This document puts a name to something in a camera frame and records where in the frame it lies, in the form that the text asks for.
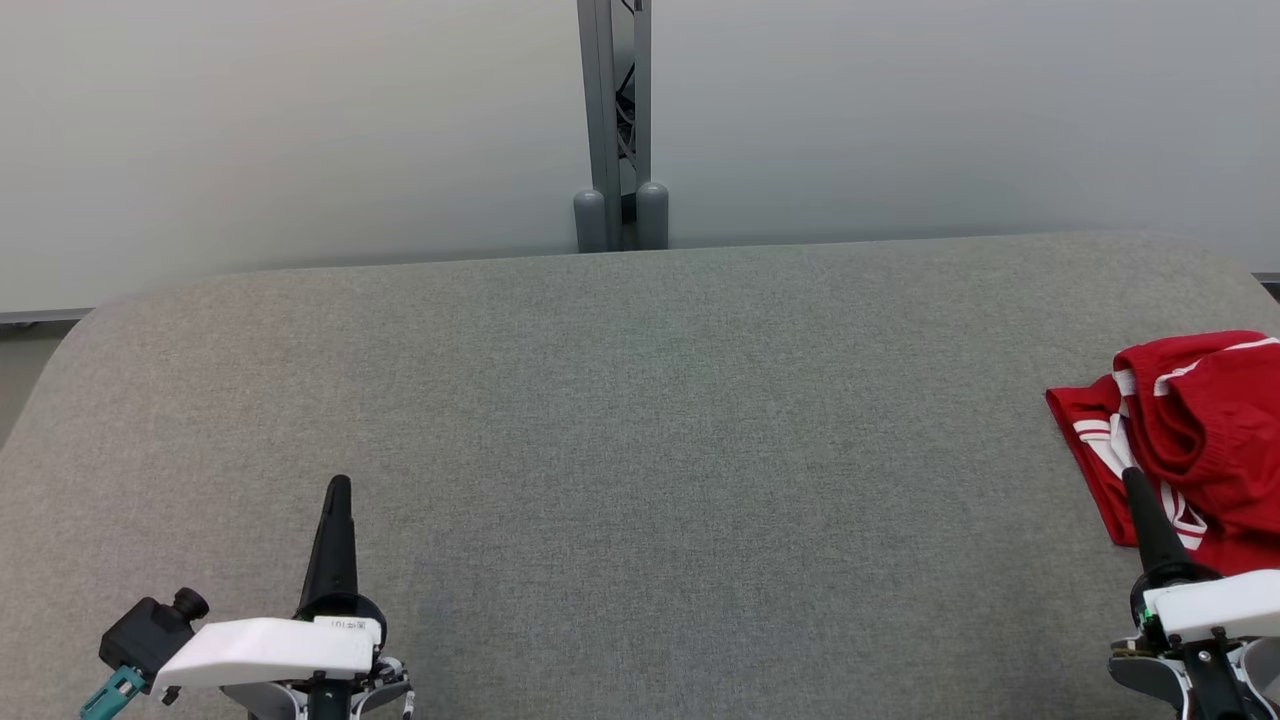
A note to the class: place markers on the grey fabric sofa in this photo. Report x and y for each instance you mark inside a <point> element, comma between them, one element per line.
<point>640,450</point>

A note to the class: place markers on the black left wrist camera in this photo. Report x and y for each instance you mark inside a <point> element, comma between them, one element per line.
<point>145,635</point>

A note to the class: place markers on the red basketball jersey white trim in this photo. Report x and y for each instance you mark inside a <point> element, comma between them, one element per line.
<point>1075,405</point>

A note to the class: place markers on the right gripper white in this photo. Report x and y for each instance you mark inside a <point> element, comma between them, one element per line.
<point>1220,605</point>

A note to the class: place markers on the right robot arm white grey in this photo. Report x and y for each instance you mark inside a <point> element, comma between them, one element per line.
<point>1200,680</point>

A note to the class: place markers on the red shorts white stripe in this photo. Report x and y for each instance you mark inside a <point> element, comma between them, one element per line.
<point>1220,420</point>

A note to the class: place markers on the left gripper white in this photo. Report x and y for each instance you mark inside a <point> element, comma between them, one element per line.
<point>270,650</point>

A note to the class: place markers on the grey metal truss post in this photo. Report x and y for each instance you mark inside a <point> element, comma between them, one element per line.
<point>600,100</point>

